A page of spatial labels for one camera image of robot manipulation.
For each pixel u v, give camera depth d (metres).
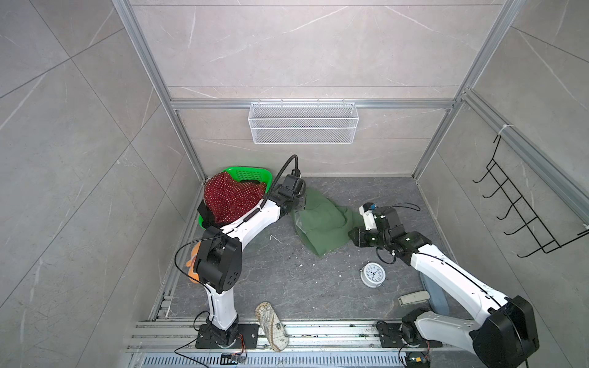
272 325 0.73
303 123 1.01
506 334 0.39
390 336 0.73
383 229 0.61
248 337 0.73
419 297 0.78
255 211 0.58
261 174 1.07
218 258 0.49
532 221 0.63
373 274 0.84
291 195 0.70
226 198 1.04
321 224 0.91
